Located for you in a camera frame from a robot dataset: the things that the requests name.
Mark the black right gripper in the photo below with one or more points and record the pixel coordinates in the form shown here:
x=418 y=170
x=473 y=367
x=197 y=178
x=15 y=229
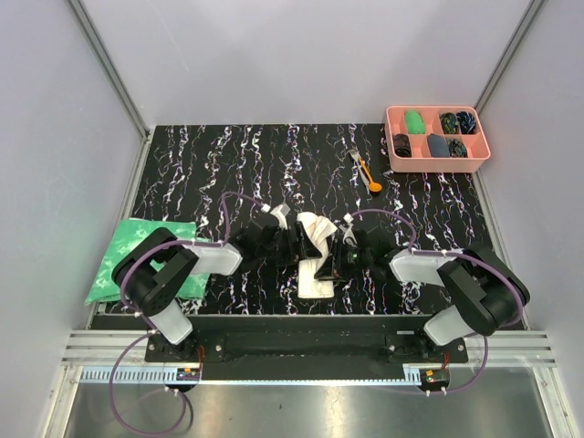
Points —
x=334 y=268

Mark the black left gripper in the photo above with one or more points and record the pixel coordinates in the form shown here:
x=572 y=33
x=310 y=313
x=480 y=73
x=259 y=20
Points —
x=295 y=252

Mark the white cloth napkin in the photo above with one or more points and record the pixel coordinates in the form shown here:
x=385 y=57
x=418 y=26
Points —
x=319 y=229

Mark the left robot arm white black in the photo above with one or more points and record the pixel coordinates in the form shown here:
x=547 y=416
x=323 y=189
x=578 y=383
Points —
x=151 y=275

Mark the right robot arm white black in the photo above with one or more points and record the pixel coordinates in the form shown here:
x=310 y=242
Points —
x=486 y=295

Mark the orange plastic spoon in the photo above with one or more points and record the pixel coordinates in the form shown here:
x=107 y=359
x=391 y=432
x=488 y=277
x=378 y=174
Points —
x=375 y=187

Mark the black marble pattern mat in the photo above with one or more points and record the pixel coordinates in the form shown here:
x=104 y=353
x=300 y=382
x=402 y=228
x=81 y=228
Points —
x=309 y=168

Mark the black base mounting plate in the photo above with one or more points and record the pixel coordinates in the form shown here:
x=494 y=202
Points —
x=306 y=348

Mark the silver metal fork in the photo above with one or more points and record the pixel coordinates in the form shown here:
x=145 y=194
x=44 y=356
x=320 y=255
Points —
x=355 y=156

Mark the dark brown rolled cloth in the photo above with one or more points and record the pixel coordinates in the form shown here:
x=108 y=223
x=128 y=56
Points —
x=402 y=146

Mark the pink compartment tray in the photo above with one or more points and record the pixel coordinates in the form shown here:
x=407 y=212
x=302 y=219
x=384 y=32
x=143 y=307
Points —
x=421 y=160

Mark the blue grey rolled cloth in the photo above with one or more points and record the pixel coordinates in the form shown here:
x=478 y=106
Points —
x=437 y=146

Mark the dark teal patterned roll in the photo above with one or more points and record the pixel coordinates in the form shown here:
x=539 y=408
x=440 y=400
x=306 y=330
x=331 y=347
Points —
x=456 y=149

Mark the green rolled cloth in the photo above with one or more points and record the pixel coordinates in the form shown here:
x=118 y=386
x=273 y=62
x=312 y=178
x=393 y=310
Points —
x=414 y=122

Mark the dark green patterned roll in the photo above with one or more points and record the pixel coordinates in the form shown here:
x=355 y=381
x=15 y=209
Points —
x=449 y=123

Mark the green white patterned cloth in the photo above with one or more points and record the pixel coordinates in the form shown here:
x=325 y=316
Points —
x=129 y=233

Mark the dark blue patterned roll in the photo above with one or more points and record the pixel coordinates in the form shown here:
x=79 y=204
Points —
x=467 y=122

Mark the left aluminium frame post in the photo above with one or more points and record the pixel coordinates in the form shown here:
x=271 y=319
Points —
x=98 y=48

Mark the aluminium frame post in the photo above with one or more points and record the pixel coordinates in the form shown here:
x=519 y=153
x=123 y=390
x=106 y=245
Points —
x=98 y=48
x=524 y=25

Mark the right aluminium frame post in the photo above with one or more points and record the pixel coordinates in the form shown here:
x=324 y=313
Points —
x=524 y=25

